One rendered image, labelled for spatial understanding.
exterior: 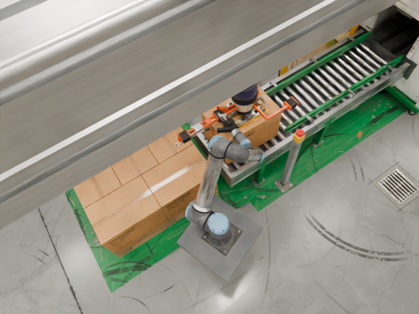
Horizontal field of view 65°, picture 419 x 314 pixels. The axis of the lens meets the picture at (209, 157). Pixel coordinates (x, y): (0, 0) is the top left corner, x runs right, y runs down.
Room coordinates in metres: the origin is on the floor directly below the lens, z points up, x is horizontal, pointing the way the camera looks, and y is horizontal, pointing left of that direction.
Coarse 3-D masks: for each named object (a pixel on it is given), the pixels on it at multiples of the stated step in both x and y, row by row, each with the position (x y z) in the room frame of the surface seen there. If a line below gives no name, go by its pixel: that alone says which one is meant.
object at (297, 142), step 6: (294, 138) 1.36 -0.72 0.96; (300, 138) 1.33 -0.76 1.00; (294, 144) 1.35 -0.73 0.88; (300, 144) 1.35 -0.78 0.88; (294, 150) 1.33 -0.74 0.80; (288, 156) 1.37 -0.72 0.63; (294, 156) 1.34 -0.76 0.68; (288, 162) 1.36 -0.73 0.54; (294, 162) 1.35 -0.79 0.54; (288, 168) 1.34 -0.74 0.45; (282, 174) 1.38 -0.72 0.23; (288, 174) 1.34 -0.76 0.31; (282, 180) 1.36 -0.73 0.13; (288, 180) 1.35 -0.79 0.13; (282, 186) 1.34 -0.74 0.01
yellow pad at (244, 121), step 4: (260, 104) 1.76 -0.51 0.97; (264, 108) 1.70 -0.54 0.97; (256, 112) 1.66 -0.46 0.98; (264, 112) 1.66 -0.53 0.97; (244, 116) 1.65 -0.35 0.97; (256, 116) 1.63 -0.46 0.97; (260, 116) 1.64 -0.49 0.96; (244, 120) 1.60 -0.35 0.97; (248, 120) 1.60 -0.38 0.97; (252, 120) 1.60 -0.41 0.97; (240, 124) 1.57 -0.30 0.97; (244, 124) 1.57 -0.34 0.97; (240, 128) 1.54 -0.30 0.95
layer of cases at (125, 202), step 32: (128, 160) 1.62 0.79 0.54; (160, 160) 1.57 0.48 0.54; (192, 160) 1.52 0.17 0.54; (96, 192) 1.32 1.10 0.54; (128, 192) 1.28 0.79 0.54; (160, 192) 1.23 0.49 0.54; (192, 192) 1.23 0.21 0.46; (96, 224) 1.01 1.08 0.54; (128, 224) 0.97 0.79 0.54; (160, 224) 1.05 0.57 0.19
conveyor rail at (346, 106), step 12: (396, 72) 2.20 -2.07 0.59; (372, 84) 2.09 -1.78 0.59; (384, 84) 2.14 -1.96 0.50; (360, 96) 1.96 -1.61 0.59; (336, 108) 1.85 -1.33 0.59; (348, 108) 1.91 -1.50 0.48; (324, 120) 1.75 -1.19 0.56; (312, 132) 1.69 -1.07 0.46; (288, 144) 1.55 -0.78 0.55; (264, 156) 1.42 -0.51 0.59; (276, 156) 1.49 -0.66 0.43; (240, 168) 1.34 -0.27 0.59; (252, 168) 1.36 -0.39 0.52; (240, 180) 1.29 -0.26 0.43
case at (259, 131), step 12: (264, 96) 1.85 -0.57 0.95; (216, 108) 1.79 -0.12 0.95; (276, 108) 1.70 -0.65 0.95; (204, 120) 1.74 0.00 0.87; (264, 120) 1.59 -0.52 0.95; (276, 120) 1.64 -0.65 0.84; (216, 132) 1.54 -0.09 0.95; (228, 132) 1.52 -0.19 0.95; (252, 132) 1.53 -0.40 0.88; (264, 132) 1.59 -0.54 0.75; (276, 132) 1.66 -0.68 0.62; (252, 144) 1.53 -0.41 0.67
